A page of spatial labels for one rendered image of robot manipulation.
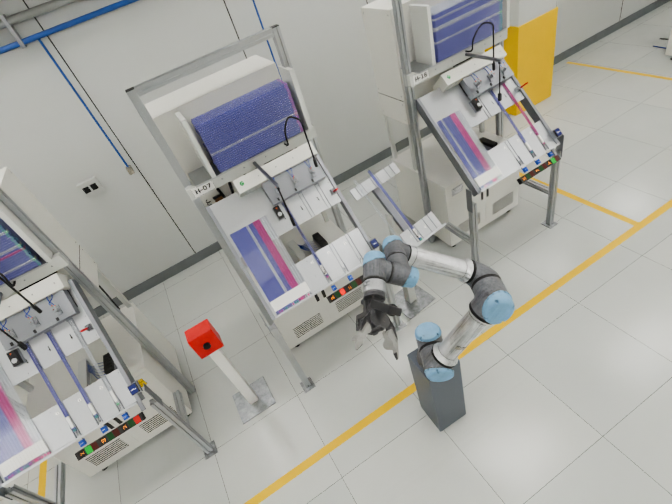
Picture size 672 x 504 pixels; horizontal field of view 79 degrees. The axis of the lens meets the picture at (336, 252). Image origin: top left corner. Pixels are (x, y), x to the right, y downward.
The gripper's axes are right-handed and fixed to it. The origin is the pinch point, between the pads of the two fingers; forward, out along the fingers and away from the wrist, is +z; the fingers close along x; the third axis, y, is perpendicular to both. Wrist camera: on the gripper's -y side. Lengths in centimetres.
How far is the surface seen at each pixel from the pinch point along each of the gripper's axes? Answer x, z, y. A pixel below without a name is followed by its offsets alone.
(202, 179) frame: 50, -103, 84
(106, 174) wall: 105, -177, 216
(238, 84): 50, -147, 53
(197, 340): 26, -32, 125
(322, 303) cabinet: -51, -77, 130
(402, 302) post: -109, -87, 114
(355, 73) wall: -59, -308, 109
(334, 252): -28, -83, 77
